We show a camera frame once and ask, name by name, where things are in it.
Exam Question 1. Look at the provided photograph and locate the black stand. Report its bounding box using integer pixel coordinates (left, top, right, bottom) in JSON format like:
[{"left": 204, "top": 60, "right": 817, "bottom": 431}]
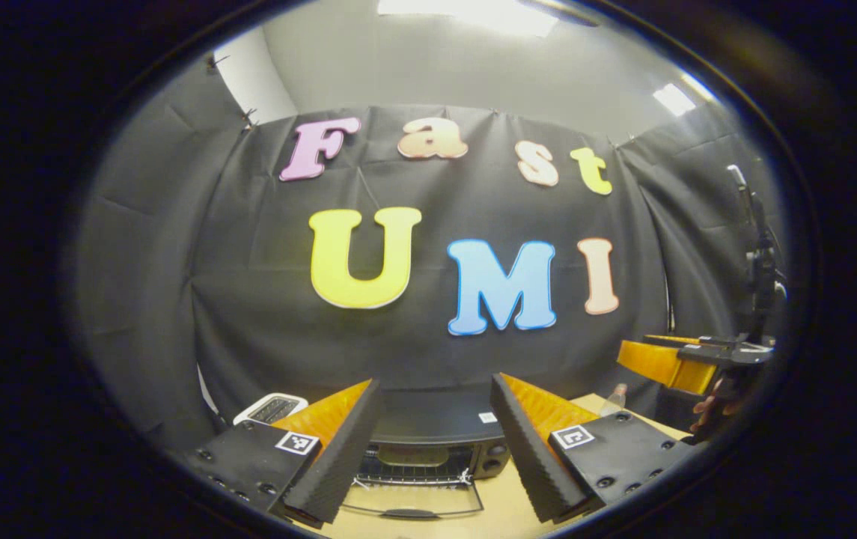
[{"left": 728, "top": 165, "right": 788, "bottom": 339}]

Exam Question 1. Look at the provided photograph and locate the large ceiling light panel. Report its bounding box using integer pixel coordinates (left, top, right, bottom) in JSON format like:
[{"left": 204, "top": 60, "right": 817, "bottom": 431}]
[{"left": 377, "top": 0, "right": 559, "bottom": 38}]

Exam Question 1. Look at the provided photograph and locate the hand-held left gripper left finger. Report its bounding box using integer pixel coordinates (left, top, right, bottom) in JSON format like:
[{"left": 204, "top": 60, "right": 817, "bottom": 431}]
[{"left": 185, "top": 378, "right": 384, "bottom": 526}]

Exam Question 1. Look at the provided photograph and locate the white kitchen appliance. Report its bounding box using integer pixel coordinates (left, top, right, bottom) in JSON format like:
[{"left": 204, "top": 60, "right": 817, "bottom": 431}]
[{"left": 233, "top": 392, "right": 309, "bottom": 426}]

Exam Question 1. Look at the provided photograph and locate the black backdrop cloth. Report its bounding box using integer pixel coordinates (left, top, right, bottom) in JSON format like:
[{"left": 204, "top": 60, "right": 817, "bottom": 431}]
[{"left": 65, "top": 56, "right": 788, "bottom": 450}]

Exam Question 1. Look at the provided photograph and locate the clear plastic water bottle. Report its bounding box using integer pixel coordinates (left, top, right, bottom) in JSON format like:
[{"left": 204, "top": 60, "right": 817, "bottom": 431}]
[{"left": 600, "top": 383, "right": 629, "bottom": 417}]

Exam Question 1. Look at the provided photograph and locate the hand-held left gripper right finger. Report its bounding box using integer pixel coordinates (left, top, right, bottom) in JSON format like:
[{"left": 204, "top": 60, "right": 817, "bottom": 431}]
[{"left": 490, "top": 372, "right": 698, "bottom": 525}]

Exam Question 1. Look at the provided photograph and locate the black electric oven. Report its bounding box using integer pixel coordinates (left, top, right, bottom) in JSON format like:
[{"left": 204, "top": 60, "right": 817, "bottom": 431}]
[{"left": 338, "top": 389, "right": 513, "bottom": 521}]

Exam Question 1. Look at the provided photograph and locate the small ceiling light panel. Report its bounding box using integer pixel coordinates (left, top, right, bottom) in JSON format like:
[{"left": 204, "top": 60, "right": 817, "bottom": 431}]
[{"left": 653, "top": 73, "right": 715, "bottom": 118}]

